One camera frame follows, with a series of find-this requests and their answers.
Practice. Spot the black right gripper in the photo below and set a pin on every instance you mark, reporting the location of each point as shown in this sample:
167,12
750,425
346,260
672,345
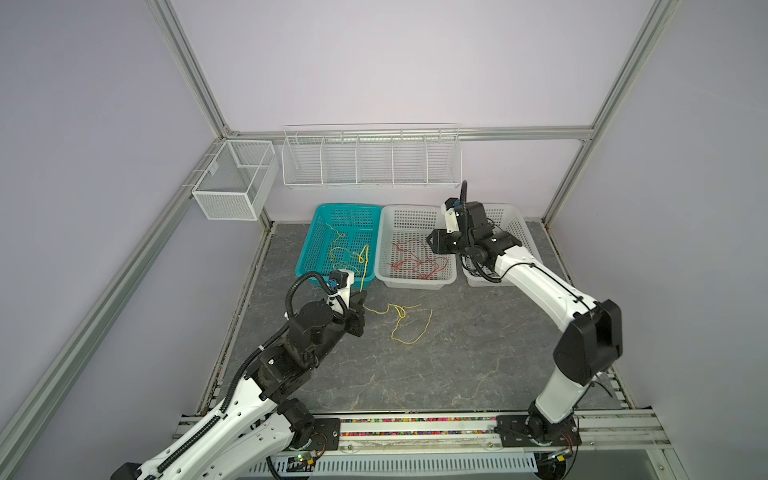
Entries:
439,244

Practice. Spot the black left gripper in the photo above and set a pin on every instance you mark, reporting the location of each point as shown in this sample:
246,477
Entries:
355,314

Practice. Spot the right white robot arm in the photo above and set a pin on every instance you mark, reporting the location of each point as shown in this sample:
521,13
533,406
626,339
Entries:
591,330

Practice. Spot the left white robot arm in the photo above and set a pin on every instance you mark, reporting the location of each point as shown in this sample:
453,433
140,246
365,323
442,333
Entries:
258,416

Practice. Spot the white plastic basket middle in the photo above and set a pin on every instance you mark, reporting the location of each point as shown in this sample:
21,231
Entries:
403,259

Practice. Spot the white plastic basket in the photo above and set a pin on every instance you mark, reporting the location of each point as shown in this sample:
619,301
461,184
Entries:
508,218
403,259

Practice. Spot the white plastic basket right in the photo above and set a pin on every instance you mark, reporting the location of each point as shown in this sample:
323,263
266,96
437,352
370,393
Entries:
508,218

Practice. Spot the teal plastic basket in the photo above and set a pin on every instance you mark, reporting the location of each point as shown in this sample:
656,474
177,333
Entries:
342,236

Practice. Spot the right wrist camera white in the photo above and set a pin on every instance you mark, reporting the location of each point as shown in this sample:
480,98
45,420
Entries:
455,215

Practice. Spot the white slotted cable duct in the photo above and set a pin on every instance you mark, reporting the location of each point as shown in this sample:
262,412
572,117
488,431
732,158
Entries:
415,466

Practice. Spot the white wire shelf rack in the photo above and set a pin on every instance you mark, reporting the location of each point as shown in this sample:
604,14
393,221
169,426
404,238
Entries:
372,155

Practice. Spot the white mesh wall box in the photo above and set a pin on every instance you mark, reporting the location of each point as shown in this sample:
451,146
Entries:
235,184

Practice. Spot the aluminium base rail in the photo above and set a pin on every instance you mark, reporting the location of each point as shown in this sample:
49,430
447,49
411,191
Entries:
479,432

